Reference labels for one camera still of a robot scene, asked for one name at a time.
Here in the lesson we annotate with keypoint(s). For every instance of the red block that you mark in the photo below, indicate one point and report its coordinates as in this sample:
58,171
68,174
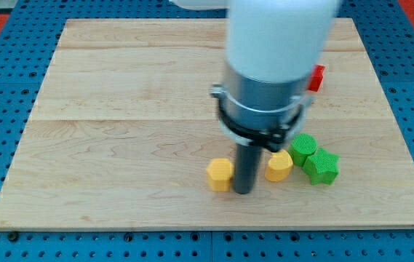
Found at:
316,78

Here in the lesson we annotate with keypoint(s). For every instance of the yellow hexagon block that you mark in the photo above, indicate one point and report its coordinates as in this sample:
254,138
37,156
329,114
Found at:
219,174

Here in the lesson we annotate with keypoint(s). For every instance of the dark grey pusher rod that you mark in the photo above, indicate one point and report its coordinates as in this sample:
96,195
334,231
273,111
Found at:
246,167

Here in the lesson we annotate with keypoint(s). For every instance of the green star block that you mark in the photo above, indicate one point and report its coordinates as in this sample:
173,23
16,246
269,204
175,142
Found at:
321,167

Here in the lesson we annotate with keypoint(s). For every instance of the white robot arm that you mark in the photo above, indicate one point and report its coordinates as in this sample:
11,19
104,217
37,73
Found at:
271,49

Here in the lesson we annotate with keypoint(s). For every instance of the green cylinder block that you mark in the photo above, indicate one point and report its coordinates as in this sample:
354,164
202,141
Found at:
302,146

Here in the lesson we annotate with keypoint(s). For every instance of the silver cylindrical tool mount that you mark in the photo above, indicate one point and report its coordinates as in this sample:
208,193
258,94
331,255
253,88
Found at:
259,114

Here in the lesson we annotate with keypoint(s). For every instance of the light wooden board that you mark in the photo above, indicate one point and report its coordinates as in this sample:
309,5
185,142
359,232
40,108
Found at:
123,128

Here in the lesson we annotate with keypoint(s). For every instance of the yellow heart block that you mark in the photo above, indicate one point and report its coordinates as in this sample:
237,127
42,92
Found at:
279,166

